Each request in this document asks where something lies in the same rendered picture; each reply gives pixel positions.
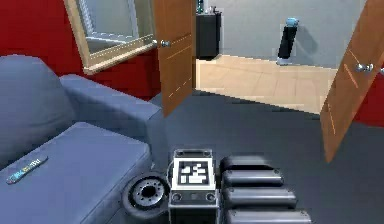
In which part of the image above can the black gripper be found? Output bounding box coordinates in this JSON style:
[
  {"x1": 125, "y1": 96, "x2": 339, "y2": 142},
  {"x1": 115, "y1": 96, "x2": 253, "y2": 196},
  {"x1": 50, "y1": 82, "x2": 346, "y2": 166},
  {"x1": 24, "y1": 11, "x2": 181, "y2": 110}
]
[{"x1": 121, "y1": 172, "x2": 172, "y2": 221}]

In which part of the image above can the blue grey sofa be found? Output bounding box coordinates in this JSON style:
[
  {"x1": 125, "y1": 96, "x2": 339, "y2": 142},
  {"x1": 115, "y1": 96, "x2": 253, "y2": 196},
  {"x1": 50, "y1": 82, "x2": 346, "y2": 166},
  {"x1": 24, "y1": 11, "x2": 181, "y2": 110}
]
[{"x1": 0, "y1": 54, "x2": 164, "y2": 224}]

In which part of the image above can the dark remote control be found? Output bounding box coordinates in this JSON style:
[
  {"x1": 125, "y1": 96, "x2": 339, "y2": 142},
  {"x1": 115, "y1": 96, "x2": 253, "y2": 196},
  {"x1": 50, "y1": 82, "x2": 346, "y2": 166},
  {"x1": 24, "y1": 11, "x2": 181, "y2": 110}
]
[{"x1": 5, "y1": 155, "x2": 49, "y2": 185}]

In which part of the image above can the brown wooden room door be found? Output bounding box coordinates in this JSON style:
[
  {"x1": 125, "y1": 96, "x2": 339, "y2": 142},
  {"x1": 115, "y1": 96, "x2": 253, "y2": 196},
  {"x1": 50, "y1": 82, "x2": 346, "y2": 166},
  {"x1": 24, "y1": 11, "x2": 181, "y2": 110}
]
[
  {"x1": 319, "y1": 0, "x2": 384, "y2": 164},
  {"x1": 152, "y1": 0, "x2": 198, "y2": 118}
]

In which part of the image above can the black cabinet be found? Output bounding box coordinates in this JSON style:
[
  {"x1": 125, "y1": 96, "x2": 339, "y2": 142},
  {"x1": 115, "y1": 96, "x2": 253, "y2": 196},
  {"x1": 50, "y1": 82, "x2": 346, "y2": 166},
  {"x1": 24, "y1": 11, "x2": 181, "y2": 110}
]
[{"x1": 195, "y1": 9, "x2": 223, "y2": 61}]

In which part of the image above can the gold framed wall mirror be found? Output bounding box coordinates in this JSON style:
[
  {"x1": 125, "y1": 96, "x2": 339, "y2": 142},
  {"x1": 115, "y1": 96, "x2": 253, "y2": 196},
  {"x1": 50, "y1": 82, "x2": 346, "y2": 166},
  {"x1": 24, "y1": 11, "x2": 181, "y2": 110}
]
[{"x1": 63, "y1": 0, "x2": 158, "y2": 76}]

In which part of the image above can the black post with blue top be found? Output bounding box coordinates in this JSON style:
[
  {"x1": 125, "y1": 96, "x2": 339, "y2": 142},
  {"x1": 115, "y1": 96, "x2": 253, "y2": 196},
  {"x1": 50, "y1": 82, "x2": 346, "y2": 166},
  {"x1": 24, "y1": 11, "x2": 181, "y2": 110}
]
[{"x1": 275, "y1": 17, "x2": 300, "y2": 66}]

